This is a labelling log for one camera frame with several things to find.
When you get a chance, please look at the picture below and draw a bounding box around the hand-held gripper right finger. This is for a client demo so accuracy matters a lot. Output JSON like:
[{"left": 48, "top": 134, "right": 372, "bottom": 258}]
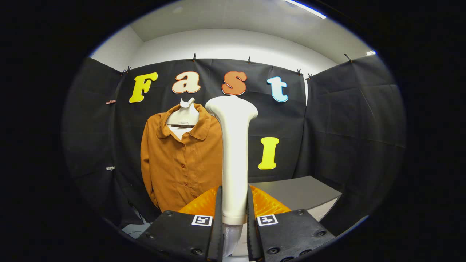
[{"left": 247, "top": 185, "right": 336, "bottom": 262}]

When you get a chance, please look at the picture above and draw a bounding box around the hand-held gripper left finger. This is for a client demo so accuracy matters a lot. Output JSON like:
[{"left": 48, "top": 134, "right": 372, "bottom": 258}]
[{"left": 135, "top": 185, "right": 223, "bottom": 262}]

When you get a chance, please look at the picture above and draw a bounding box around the translucent white steamer hose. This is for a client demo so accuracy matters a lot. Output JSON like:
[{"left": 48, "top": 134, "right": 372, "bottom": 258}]
[{"left": 223, "top": 224, "right": 244, "bottom": 257}]

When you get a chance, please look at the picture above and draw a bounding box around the orange button-up shirt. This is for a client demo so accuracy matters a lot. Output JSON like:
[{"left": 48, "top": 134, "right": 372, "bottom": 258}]
[{"left": 140, "top": 103, "right": 223, "bottom": 213}]

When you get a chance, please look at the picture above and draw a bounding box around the white garment steamer head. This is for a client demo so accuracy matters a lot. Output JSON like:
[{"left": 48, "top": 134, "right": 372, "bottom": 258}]
[{"left": 205, "top": 95, "right": 259, "bottom": 225}]

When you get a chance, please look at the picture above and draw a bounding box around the grey cabinet with white drawers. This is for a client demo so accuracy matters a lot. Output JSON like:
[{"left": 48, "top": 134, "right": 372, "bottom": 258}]
[{"left": 233, "top": 176, "right": 343, "bottom": 257}]

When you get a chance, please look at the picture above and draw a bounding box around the white torso mannequin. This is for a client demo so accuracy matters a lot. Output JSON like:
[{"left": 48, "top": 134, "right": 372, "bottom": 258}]
[{"left": 166, "top": 97, "right": 200, "bottom": 140}]

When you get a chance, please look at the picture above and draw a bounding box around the black backdrop cloth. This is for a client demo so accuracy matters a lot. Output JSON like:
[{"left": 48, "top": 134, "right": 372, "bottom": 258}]
[{"left": 62, "top": 54, "right": 407, "bottom": 237}]

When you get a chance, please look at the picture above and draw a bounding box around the row of black cloth clips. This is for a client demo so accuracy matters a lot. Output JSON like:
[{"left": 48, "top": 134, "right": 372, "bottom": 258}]
[{"left": 122, "top": 53, "right": 353, "bottom": 79}]

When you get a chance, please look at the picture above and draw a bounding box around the long ceiling light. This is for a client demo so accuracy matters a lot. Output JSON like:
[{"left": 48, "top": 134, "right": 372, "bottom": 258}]
[{"left": 284, "top": 0, "right": 327, "bottom": 19}]

